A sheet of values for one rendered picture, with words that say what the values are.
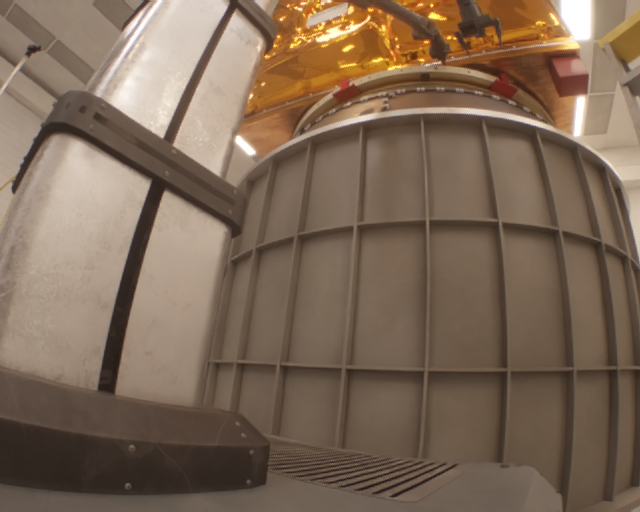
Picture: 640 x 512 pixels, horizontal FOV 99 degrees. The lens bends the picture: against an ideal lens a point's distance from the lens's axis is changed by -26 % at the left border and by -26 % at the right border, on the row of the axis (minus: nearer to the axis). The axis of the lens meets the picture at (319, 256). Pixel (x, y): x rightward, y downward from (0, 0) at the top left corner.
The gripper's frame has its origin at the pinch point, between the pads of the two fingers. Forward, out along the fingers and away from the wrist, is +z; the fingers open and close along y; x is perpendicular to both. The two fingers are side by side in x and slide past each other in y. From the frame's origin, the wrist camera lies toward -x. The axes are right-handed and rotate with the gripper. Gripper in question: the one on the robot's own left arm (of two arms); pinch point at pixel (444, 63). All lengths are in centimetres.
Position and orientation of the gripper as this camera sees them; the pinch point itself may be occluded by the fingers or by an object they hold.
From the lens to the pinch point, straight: 184.8
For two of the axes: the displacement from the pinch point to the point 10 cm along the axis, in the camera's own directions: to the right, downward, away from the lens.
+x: -1.0, 9.2, -3.8
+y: -8.8, 0.9, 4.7
